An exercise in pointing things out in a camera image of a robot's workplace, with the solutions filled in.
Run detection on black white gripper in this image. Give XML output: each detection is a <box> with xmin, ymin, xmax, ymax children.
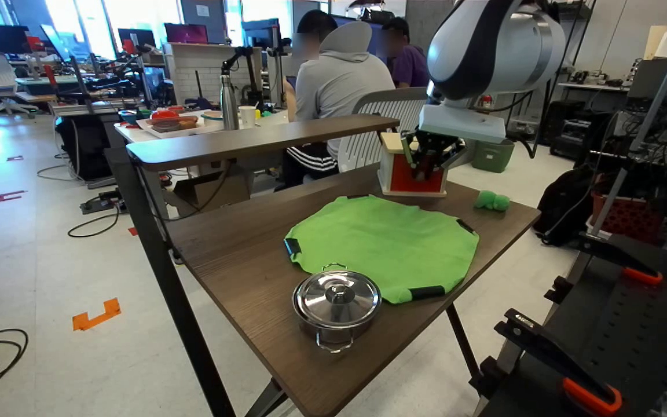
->
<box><xmin>409</xmin><ymin>101</ymin><xmax>506</xmax><ymax>182</ymax></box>

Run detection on small wooden box orange drawer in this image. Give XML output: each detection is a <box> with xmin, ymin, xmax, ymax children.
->
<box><xmin>379</xmin><ymin>132</ymin><xmax>448</xmax><ymax>197</ymax></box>

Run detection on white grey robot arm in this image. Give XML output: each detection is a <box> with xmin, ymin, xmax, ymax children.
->
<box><xmin>404</xmin><ymin>0</ymin><xmax>566</xmax><ymax>176</ymax></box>

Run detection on white mesh office chair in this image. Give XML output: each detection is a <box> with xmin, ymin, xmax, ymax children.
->
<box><xmin>337</xmin><ymin>88</ymin><xmax>438</xmax><ymax>176</ymax></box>

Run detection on green plush toy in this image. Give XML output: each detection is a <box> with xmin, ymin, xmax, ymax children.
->
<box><xmin>474</xmin><ymin>191</ymin><xmax>512</xmax><ymax>214</ymax></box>

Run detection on person in purple shirt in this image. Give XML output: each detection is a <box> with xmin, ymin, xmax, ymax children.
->
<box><xmin>383</xmin><ymin>19</ymin><xmax>428</xmax><ymax>88</ymax></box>

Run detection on green cloth mat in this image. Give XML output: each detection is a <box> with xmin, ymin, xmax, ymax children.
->
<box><xmin>284</xmin><ymin>194</ymin><xmax>481</xmax><ymax>304</ymax></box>

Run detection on person in grey hoodie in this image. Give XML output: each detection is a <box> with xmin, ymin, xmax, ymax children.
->
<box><xmin>281</xmin><ymin>9</ymin><xmax>394</xmax><ymax>189</ymax></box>

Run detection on small steel pot with lid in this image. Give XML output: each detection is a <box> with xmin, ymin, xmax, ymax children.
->
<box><xmin>293</xmin><ymin>270</ymin><xmax>383</xmax><ymax>355</ymax></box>

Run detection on black orange clamp far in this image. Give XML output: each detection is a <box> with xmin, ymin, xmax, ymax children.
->
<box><xmin>579</xmin><ymin>234</ymin><xmax>662</xmax><ymax>288</ymax></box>

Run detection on black orange clamp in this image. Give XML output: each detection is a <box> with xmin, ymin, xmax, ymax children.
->
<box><xmin>579</xmin><ymin>234</ymin><xmax>662</xmax><ymax>288</ymax></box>
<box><xmin>496</xmin><ymin>308</ymin><xmax>623</xmax><ymax>417</ymax></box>

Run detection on black orange clamp near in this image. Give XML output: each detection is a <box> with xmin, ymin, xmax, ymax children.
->
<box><xmin>496</xmin><ymin>308</ymin><xmax>623</xmax><ymax>417</ymax></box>

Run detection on orange floor tape marker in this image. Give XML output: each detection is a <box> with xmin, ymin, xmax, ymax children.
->
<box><xmin>73</xmin><ymin>297</ymin><xmax>120</xmax><ymax>331</ymax></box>

